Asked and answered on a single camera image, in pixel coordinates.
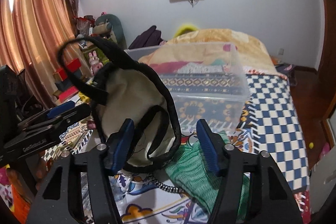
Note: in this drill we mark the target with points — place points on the dark purple jacket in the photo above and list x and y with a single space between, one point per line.
149 38

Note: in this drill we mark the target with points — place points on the grey plush toy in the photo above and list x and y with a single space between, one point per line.
109 26

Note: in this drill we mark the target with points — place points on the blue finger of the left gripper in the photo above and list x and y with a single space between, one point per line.
56 111

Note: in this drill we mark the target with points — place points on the left hand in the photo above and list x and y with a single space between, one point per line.
42 170

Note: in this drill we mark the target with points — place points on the brown wooden door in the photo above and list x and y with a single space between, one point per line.
326 69

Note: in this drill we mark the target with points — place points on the green knitted glove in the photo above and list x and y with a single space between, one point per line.
188 170

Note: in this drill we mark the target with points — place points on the black and cream fabric pouch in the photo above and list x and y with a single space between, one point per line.
124 88

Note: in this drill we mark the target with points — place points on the green storage box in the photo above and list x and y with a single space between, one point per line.
90 50

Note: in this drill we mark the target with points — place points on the pink orange curtain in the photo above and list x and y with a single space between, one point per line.
31 33

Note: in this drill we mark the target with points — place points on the pink bunny doll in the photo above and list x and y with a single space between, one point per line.
95 63

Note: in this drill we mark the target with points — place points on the yellow curved pillow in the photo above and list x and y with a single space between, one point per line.
185 29

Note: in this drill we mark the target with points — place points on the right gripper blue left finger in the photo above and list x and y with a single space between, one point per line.
59 199

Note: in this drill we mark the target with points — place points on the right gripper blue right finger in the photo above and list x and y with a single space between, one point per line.
270 198

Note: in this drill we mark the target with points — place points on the dark backpack on floor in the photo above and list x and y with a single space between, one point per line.
289 71

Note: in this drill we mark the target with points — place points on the clear plastic storage box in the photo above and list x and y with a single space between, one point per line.
205 79

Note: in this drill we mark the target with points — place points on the beige yellow fleece blanket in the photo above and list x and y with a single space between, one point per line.
253 54

